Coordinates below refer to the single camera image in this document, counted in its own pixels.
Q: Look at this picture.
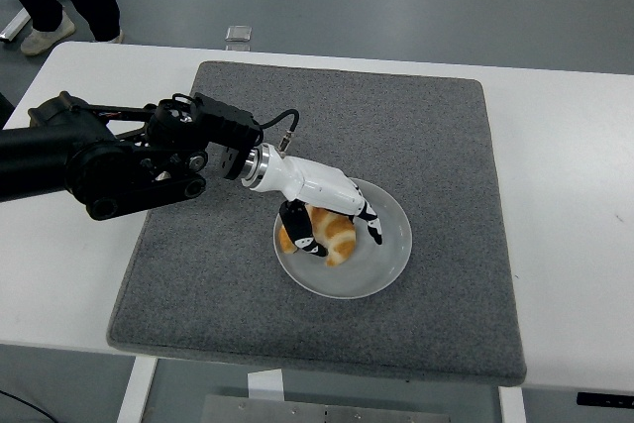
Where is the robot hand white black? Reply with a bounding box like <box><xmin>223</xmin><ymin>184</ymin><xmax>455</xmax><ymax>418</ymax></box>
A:
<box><xmin>252</xmin><ymin>148</ymin><xmax>385</xmax><ymax>259</ymax></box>

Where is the croissant bread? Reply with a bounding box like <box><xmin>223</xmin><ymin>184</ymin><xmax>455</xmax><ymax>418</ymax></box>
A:
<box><xmin>277</xmin><ymin>203</ymin><xmax>358</xmax><ymax>267</ymax></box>

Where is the grey round plate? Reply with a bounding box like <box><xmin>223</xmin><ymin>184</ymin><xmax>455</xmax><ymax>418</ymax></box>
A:
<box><xmin>272</xmin><ymin>177</ymin><xmax>413</xmax><ymax>300</ymax></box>

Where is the grey metal plate with screws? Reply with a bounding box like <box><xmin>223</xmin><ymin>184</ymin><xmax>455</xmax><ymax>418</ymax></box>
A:
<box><xmin>202</xmin><ymin>394</ymin><xmax>450</xmax><ymax>423</ymax></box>

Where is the grey felt mat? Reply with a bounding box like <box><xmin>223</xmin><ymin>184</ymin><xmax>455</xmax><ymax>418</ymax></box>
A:
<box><xmin>106</xmin><ymin>59</ymin><xmax>527</xmax><ymax>388</ymax></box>

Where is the small clear square floor fitting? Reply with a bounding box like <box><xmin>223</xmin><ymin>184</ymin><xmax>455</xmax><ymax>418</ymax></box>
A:
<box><xmin>225</xmin><ymin>25</ymin><xmax>255</xmax><ymax>43</ymax></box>

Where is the white table leg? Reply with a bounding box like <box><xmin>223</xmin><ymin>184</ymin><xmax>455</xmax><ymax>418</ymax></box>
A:
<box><xmin>117</xmin><ymin>357</ymin><xmax>159</xmax><ymax>423</ymax></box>
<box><xmin>498</xmin><ymin>385</ymin><xmax>527</xmax><ymax>423</ymax></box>

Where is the black furniture piece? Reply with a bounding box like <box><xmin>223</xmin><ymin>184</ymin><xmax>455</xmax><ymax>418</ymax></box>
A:
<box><xmin>0</xmin><ymin>92</ymin><xmax>15</xmax><ymax>133</ymax></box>

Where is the white floor bar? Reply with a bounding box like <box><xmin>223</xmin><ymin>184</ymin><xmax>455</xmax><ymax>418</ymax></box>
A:
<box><xmin>0</xmin><ymin>6</ymin><xmax>31</xmax><ymax>46</ymax></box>

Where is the black table control panel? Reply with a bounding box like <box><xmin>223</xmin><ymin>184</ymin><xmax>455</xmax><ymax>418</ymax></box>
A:
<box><xmin>577</xmin><ymin>391</ymin><xmax>634</xmax><ymax>407</ymax></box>

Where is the white table bracket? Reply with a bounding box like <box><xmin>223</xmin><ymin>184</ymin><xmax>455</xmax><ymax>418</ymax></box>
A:
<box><xmin>246</xmin><ymin>370</ymin><xmax>284</xmax><ymax>402</ymax></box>

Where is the thin black floor cable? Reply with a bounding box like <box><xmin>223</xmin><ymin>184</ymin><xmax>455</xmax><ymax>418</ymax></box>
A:
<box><xmin>0</xmin><ymin>386</ymin><xmax>39</xmax><ymax>415</ymax></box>

